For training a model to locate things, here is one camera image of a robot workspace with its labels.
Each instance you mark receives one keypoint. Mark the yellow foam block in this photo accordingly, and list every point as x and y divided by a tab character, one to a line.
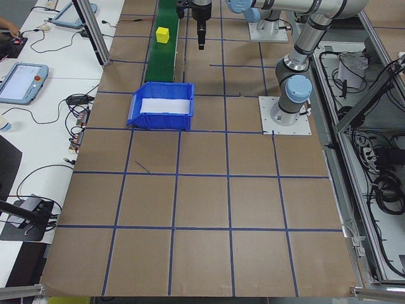
163	35

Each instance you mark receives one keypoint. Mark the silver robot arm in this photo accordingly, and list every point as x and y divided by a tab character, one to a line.
303	41
270	19

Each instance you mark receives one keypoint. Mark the bystander forearm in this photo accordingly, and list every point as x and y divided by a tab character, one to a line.
6	24

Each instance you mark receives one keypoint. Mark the green conveyor belt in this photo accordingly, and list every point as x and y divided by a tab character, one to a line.
161	63

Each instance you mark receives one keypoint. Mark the blue plastic storage bin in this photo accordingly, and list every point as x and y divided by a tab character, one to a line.
158	122

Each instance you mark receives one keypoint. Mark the black power adapter brick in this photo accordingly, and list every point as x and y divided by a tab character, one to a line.
77	99
85	33

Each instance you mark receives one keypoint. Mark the blue-grey teach pendant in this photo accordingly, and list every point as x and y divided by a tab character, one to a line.
19	84
71	16

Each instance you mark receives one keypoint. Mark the brown terminal strip board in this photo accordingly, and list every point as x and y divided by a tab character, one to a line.
83	117
77	142

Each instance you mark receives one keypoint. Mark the white plastic bag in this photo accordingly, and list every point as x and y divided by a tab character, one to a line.
351	73

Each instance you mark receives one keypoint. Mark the beige computer mouse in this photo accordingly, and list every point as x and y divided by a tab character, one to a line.
44	28

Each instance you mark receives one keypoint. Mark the white desk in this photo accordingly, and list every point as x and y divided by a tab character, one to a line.
38	139

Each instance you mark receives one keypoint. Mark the black desk mat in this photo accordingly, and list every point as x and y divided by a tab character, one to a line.
8	47

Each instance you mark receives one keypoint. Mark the large black panel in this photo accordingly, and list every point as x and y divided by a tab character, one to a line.
8	168

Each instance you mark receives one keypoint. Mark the small dark electronics box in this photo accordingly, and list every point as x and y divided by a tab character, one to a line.
31	202

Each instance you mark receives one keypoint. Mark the black stand pole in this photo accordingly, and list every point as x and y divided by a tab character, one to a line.
19	210

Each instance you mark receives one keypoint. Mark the aluminium corner profile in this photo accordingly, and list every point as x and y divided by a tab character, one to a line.
22	289
379	291

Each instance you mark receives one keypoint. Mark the white square base plate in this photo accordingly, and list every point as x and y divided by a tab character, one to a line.
281	36
300	130

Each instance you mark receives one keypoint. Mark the aluminium profile post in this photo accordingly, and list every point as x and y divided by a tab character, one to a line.
93	31

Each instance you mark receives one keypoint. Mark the metal bar V-shaped frame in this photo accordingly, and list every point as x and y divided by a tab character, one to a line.
364	101

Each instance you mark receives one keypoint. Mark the black stand base plate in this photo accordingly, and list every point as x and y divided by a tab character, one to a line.
19	232

